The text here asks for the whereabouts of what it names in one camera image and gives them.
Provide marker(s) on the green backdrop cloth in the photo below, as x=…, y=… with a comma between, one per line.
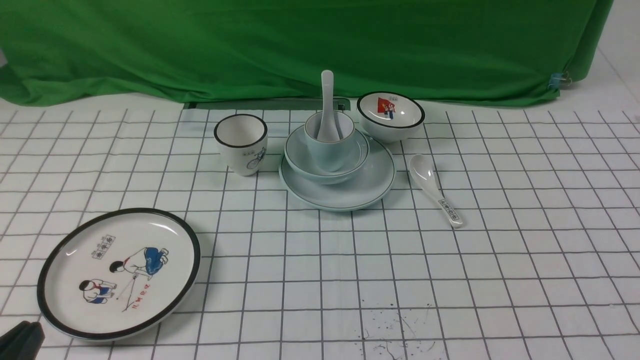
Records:
x=497, y=53

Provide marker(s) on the white grid tablecloth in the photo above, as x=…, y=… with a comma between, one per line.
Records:
x=545, y=267

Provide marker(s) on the pale blue flat plate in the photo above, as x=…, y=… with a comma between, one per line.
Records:
x=365, y=187

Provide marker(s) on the white black-rimmed picture bowl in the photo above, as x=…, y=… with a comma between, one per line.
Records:
x=388, y=116

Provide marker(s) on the white spoon with label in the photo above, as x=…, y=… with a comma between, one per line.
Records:
x=423, y=174

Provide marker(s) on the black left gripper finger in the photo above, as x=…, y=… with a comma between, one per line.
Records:
x=22, y=342

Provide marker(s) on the white black-rimmed bicycle cup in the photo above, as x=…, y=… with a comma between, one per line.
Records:
x=242, y=142

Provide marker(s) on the pale blue bowl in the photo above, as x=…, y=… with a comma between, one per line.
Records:
x=300, y=161

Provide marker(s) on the black-rimmed cartoon plate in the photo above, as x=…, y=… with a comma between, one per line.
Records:
x=118, y=274

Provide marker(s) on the plain white spoon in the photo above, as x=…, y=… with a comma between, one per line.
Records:
x=328, y=130

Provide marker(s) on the pale blue cup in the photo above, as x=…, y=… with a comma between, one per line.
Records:
x=330, y=153

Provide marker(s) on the blue binder clip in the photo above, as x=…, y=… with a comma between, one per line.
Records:
x=559, y=80

